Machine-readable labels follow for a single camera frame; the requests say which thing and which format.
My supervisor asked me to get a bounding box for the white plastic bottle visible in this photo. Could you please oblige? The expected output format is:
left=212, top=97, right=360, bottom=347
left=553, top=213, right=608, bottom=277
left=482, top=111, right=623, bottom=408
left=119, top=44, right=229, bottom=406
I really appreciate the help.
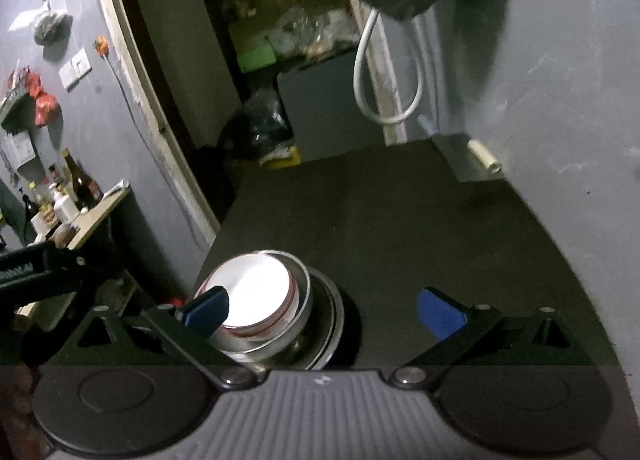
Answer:
left=52, top=187, right=81, bottom=223

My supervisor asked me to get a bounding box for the green box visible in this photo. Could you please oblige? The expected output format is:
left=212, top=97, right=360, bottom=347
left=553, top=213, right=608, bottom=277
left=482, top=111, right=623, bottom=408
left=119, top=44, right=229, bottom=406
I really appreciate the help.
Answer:
left=235, top=42, right=277, bottom=74

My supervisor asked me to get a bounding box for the steel bowl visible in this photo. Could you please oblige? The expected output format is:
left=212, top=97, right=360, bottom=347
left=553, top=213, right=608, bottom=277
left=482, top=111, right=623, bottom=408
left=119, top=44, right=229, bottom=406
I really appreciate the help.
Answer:
left=192, top=249, right=315, bottom=366

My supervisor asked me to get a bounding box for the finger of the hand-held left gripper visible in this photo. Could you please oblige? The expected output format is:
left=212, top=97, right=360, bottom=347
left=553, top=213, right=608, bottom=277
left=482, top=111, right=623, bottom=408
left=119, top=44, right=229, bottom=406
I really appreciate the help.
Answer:
left=42, top=242, right=126, bottom=298

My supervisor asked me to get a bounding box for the cluttered storage shelf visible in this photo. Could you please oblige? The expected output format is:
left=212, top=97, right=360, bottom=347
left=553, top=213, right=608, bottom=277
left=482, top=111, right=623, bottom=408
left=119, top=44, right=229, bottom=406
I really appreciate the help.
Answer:
left=200, top=0, right=361, bottom=70

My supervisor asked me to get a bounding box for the white wall switch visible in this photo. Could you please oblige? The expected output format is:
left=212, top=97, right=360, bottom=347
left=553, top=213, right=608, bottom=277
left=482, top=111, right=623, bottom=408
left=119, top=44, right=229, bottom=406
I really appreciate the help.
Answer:
left=58, top=48, right=93, bottom=92

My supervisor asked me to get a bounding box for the grey cabinet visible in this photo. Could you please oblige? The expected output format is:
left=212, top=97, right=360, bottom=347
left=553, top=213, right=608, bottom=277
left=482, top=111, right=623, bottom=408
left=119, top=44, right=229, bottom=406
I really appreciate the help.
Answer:
left=276, top=52, right=396, bottom=163

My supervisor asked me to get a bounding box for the black wall cable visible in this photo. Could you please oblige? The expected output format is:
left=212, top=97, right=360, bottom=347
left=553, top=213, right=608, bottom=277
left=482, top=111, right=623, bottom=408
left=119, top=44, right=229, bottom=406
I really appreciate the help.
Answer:
left=105, top=54, right=201, bottom=251

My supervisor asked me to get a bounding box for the dirty white door jamb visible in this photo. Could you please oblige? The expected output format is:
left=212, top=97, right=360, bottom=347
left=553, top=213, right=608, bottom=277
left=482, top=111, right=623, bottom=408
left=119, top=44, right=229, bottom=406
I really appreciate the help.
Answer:
left=350, top=0, right=408, bottom=145

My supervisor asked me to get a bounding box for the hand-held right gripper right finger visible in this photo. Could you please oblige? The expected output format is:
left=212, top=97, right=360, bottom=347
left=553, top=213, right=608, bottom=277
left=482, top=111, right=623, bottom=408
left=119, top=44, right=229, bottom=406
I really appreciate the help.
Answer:
left=387, top=286, right=593, bottom=389

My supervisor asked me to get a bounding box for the black garbage bag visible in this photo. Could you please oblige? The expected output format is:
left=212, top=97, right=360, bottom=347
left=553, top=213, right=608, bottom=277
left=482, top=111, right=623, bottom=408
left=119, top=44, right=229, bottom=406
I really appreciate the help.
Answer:
left=220, top=87, right=296, bottom=165

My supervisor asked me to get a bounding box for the cleaver with cream handle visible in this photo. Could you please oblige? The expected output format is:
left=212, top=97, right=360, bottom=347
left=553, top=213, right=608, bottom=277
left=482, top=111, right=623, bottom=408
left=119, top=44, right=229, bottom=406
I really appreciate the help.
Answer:
left=432, top=132, right=503, bottom=184

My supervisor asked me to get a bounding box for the wooden side counter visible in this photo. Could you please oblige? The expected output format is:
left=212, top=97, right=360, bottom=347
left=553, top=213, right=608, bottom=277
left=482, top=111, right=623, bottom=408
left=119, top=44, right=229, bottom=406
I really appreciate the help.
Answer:
left=30, top=185, right=132, bottom=251

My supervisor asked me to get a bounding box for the small hanging plastic bag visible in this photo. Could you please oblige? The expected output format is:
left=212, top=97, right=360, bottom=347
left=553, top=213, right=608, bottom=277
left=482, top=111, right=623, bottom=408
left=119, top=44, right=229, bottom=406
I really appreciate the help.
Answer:
left=9, top=0, right=73, bottom=46

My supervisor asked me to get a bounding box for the steel plate with sticker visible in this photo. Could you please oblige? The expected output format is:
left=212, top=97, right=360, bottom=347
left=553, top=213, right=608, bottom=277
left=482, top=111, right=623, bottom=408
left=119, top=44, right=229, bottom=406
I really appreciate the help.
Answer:
left=255, top=267, right=343, bottom=371

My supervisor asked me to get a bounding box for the cream door frame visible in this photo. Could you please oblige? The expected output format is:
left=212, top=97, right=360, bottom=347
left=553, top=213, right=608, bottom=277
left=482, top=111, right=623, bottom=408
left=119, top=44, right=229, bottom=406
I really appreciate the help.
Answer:
left=85, top=0, right=221, bottom=235

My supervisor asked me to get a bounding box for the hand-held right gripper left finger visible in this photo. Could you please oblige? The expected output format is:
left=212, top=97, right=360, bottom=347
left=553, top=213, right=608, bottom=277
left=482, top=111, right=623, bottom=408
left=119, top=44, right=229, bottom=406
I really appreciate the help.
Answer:
left=62, top=285, right=258, bottom=389

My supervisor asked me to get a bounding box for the white hose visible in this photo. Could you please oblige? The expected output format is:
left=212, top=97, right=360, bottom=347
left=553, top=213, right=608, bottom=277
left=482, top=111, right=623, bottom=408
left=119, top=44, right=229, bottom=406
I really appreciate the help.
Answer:
left=352, top=10, right=425, bottom=125

